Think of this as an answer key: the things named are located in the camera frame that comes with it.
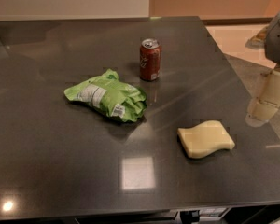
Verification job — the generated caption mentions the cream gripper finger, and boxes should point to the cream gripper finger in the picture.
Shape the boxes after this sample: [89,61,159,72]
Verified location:
[247,64,280,121]

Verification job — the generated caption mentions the red coke can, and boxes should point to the red coke can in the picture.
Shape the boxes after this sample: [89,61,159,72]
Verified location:
[140,38,161,81]

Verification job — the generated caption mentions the yellow wavy sponge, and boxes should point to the yellow wavy sponge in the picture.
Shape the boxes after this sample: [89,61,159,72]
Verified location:
[177,120,235,159]

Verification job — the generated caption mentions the green chip bag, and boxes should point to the green chip bag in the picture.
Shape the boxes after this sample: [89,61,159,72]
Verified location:
[64,69,147,122]

